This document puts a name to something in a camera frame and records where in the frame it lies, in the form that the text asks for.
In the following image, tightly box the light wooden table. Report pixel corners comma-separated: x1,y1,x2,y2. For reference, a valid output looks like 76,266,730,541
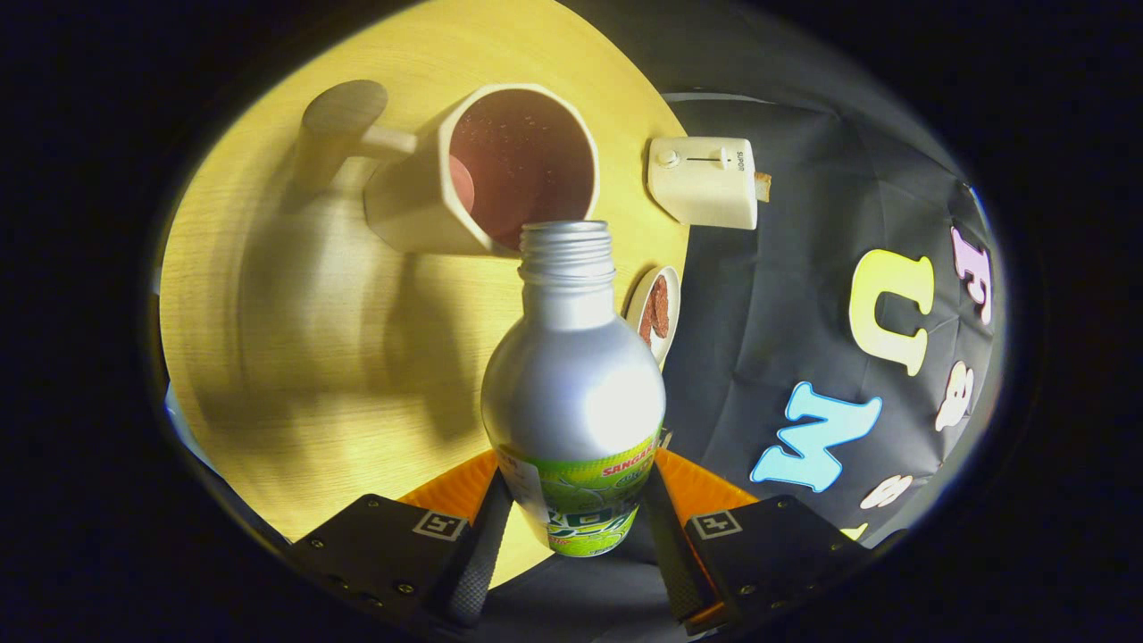
159,0,690,590

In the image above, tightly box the beige cup with handle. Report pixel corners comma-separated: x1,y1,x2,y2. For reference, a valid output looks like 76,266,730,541
302,80,601,260

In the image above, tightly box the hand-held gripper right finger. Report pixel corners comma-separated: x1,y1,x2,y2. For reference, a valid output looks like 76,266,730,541
645,448,869,630

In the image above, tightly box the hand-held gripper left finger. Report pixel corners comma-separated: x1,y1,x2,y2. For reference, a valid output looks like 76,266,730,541
286,449,514,628

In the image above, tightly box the white toaster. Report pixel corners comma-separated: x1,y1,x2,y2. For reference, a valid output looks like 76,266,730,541
647,136,760,231

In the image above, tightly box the brown meat piece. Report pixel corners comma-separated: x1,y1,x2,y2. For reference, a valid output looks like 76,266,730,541
638,275,671,347

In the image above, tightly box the silver juice bottle green label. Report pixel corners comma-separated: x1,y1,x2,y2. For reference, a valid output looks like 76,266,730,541
480,221,667,558

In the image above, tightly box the white round plate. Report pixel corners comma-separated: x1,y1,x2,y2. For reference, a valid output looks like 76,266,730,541
625,265,681,369

